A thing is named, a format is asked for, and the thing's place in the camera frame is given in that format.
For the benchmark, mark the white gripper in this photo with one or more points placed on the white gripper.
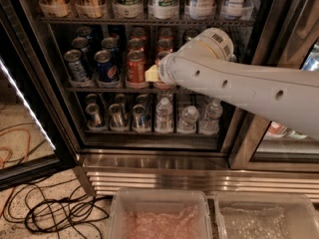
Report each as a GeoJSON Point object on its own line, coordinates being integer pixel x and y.
{"type": "Point", "coordinates": [164, 71]}

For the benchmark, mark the red coke can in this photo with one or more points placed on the red coke can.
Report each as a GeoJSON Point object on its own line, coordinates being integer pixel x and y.
{"type": "Point", "coordinates": [161, 85]}

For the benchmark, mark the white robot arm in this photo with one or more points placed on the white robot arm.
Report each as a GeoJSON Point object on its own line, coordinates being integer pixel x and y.
{"type": "Point", "coordinates": [202, 65]}

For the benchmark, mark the orange soda can front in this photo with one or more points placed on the orange soda can front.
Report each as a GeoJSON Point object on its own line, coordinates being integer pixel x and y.
{"type": "Point", "coordinates": [136, 65]}

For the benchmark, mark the red can second row right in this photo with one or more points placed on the red can second row right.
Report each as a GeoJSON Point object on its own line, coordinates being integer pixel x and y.
{"type": "Point", "coordinates": [165, 45]}

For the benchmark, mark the red can second row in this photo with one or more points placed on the red can second row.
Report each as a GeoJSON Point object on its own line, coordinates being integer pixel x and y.
{"type": "Point", "coordinates": [136, 45]}
{"type": "Point", "coordinates": [165, 45]}

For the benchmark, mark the red can second row left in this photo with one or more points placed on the red can second row left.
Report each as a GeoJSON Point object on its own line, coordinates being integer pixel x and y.
{"type": "Point", "coordinates": [136, 45]}

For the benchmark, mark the blue pepsi can front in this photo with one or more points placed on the blue pepsi can front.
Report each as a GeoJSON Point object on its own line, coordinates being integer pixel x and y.
{"type": "Point", "coordinates": [106, 67]}

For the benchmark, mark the energy can bottom right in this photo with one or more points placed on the energy can bottom right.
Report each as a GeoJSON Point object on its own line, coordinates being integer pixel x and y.
{"type": "Point", "coordinates": [141, 119]}

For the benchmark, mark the energy can bottom middle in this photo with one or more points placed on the energy can bottom middle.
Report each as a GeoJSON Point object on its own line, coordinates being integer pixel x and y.
{"type": "Point", "coordinates": [119, 120]}

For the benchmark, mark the clear water bottle middle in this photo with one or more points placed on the clear water bottle middle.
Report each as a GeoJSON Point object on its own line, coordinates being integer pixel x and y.
{"type": "Point", "coordinates": [187, 120]}

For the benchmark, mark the clear water bottle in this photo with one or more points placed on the clear water bottle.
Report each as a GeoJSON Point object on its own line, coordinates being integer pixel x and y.
{"type": "Point", "coordinates": [209, 123]}
{"type": "Point", "coordinates": [187, 120]}
{"type": "Point", "coordinates": [164, 122]}

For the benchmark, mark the dark blue can front left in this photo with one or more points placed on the dark blue can front left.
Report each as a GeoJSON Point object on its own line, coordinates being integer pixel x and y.
{"type": "Point", "coordinates": [73, 59]}

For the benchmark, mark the open fridge door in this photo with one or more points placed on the open fridge door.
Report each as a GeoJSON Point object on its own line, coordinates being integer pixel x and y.
{"type": "Point", "coordinates": [26, 124]}

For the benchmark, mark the red can behind glass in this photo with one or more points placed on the red can behind glass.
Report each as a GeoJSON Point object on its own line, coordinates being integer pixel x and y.
{"type": "Point", "coordinates": [276, 130]}

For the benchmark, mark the clear water bottle left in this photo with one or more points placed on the clear water bottle left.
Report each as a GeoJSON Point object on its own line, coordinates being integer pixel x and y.
{"type": "Point", "coordinates": [164, 122]}

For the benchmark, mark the clear water bottle right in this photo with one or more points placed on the clear water bottle right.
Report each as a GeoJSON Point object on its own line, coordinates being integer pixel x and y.
{"type": "Point", "coordinates": [209, 123]}

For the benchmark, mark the left clear plastic bin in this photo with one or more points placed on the left clear plastic bin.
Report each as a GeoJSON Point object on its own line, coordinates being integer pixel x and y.
{"type": "Point", "coordinates": [159, 214]}

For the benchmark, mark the clear plastic bin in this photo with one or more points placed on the clear plastic bin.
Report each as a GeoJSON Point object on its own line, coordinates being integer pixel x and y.
{"type": "Point", "coordinates": [265, 216]}
{"type": "Point", "coordinates": [159, 214]}

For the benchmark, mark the right clear plastic bin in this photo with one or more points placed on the right clear plastic bin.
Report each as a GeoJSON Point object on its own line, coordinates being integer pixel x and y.
{"type": "Point", "coordinates": [265, 216]}

